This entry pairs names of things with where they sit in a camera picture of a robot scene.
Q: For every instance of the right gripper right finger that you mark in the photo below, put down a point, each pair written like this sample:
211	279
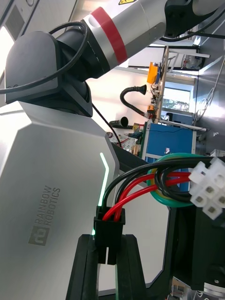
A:
130	279

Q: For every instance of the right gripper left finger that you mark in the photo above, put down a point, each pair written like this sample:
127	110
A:
84	276

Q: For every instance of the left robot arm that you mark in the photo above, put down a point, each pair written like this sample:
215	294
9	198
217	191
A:
131	28

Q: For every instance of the pale grey robot torso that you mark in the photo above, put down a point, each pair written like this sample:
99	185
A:
47	164

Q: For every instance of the blue cabinet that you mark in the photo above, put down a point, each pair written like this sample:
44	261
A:
168	140

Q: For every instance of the black tube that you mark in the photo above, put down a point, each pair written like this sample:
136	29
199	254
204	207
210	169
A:
123	122

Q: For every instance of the orange box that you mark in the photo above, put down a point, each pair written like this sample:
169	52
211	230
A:
152	73

